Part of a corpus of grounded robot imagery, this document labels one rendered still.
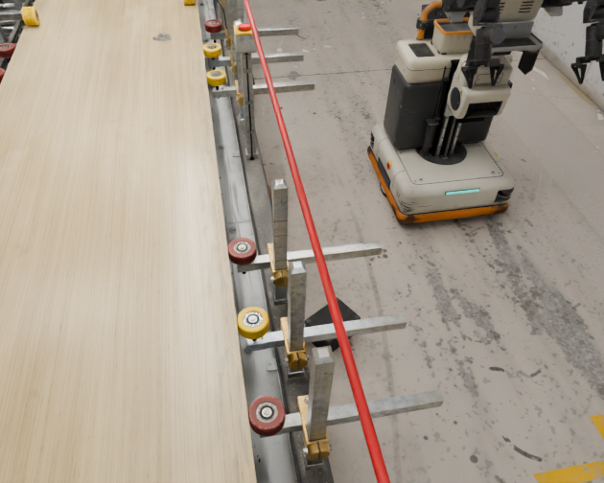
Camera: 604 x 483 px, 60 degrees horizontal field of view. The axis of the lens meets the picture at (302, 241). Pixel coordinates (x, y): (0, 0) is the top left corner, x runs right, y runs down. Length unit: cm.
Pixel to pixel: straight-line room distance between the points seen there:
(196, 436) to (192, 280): 43
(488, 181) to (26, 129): 213
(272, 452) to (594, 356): 167
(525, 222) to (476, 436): 135
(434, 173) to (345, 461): 151
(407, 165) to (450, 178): 23
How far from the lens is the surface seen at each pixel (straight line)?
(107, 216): 166
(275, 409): 120
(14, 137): 211
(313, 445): 122
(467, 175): 289
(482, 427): 231
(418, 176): 280
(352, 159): 332
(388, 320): 145
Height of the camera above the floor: 198
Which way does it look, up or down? 46 degrees down
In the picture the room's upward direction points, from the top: 2 degrees clockwise
